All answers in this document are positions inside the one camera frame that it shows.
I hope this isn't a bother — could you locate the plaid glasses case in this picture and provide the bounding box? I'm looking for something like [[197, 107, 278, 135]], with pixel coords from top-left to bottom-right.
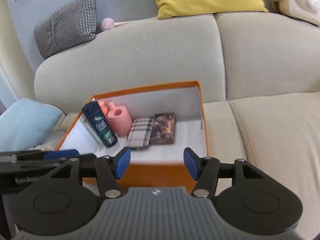
[[126, 116, 154, 150]]

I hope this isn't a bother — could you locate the beige sofa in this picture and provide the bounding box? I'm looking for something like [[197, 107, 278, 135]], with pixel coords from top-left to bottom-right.
[[34, 12, 319, 239]]

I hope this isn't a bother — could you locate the light blue cushion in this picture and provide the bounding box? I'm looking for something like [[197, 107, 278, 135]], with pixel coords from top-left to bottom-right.
[[1, 98, 64, 152]]

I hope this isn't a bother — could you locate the dark illustrated card box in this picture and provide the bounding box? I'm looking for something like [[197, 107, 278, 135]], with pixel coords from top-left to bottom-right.
[[150, 113, 176, 145]]

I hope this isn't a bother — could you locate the cream bear suitcase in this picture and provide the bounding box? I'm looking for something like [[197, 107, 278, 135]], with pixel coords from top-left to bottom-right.
[[271, 0, 320, 27]]

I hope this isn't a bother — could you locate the houndstooth cushion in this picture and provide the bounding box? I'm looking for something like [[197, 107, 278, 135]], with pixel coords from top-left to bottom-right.
[[34, 0, 97, 59]]

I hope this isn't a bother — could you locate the pink cup holder container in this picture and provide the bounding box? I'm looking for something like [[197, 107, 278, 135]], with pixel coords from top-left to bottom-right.
[[107, 102, 133, 137]]

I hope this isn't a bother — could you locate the small pink bottle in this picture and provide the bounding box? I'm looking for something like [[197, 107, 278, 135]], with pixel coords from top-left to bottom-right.
[[98, 100, 108, 119]]

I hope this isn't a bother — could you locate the dark shampoo bottle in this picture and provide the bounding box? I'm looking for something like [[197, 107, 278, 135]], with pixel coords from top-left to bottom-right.
[[81, 101, 118, 148]]

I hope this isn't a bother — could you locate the pink plush toy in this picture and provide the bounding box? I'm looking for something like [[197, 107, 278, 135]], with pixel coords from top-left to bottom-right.
[[100, 18, 116, 32]]

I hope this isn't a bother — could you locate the orange cardboard box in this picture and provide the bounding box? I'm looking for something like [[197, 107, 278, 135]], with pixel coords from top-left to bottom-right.
[[58, 81, 208, 192]]

